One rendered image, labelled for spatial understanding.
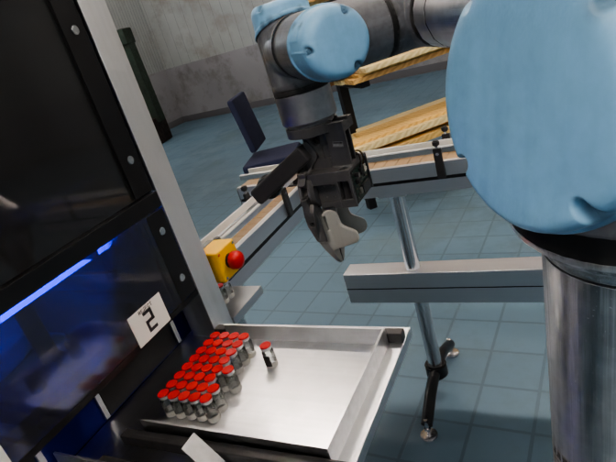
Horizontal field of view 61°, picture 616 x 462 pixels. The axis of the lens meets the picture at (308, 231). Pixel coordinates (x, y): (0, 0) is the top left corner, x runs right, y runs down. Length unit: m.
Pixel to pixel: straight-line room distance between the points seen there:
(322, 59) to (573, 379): 0.37
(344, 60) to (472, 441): 1.59
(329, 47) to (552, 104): 0.36
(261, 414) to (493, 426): 1.24
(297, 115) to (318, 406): 0.44
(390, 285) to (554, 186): 1.63
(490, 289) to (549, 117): 1.57
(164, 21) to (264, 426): 10.61
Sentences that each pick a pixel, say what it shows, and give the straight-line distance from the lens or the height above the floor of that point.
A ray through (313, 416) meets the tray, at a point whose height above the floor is 0.88.
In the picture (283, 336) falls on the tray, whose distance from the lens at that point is 1.02.
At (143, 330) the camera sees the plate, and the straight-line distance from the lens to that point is 0.97.
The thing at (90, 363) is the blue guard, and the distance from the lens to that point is 0.91.
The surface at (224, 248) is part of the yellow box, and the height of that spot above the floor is 1.03.
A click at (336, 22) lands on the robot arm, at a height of 1.41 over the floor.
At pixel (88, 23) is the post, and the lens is 0.99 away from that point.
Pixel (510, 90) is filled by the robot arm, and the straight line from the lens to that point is 0.24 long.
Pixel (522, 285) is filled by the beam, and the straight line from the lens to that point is 1.76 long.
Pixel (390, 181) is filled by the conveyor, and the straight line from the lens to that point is 1.64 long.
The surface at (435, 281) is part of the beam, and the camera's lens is 1.80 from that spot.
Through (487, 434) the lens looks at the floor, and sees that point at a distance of 1.98.
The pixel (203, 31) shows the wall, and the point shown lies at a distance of 10.69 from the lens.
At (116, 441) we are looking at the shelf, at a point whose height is 0.88.
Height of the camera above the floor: 1.43
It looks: 22 degrees down
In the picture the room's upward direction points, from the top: 17 degrees counter-clockwise
